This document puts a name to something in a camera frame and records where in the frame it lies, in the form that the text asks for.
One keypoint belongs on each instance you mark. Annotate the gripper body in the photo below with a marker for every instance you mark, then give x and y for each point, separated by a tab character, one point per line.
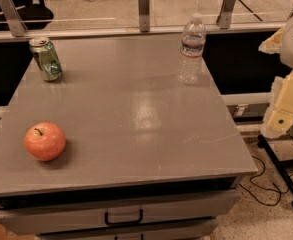
279	118

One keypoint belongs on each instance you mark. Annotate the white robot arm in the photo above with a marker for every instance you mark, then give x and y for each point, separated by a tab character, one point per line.
281	42

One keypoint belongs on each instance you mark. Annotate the clear plastic water bottle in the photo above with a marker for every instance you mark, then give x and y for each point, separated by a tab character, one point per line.
192	44

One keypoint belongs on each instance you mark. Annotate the black stand leg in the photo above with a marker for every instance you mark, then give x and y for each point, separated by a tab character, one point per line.
281	166

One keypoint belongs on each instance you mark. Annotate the grey cabinet drawer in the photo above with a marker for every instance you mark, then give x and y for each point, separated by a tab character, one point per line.
157	209

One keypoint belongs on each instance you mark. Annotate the red apple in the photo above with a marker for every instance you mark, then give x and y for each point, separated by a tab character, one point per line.
45	141

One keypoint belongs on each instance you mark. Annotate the green soda can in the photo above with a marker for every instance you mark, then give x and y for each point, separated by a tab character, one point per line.
46	57

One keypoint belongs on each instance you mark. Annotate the black office chair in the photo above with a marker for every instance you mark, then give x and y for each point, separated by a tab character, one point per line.
17	9

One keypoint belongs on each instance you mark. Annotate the right metal railing bracket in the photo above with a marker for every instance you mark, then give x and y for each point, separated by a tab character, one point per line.
225	15

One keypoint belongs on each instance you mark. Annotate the metal railing bracket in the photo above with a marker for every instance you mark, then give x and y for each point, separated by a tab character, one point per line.
144	15
15	24
225	15

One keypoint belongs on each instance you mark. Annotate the middle metal railing bracket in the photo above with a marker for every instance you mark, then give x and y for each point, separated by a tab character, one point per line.
144	15

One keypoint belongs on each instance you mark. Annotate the black drawer handle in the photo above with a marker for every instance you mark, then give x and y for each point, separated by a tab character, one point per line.
123	219

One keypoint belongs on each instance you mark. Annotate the left metal railing bracket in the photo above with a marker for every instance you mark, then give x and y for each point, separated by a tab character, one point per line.
15	24

